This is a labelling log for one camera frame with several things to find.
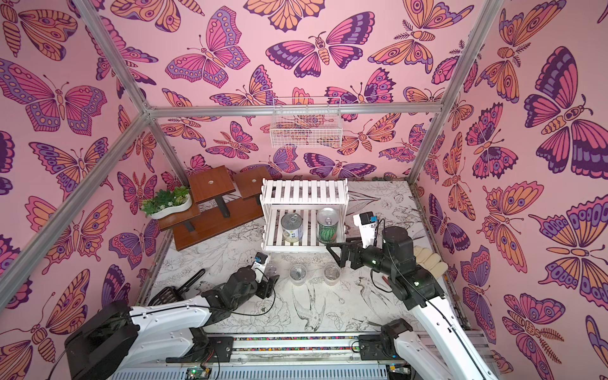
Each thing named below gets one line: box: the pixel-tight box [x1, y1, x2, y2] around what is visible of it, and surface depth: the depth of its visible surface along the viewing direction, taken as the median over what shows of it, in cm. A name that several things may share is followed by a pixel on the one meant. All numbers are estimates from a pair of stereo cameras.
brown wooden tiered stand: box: [157, 164, 270, 251], surface depth 99 cm
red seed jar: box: [323, 263, 342, 286], surface depth 85 cm
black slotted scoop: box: [148, 268, 206, 307], surface depth 85 cm
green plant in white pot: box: [140, 185, 193, 220], surface depth 87 cm
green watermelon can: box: [316, 207, 340, 244], surface depth 79 cm
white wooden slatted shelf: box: [259, 178, 350, 254], surface depth 83 cm
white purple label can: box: [281, 212, 304, 244], surface depth 82 cm
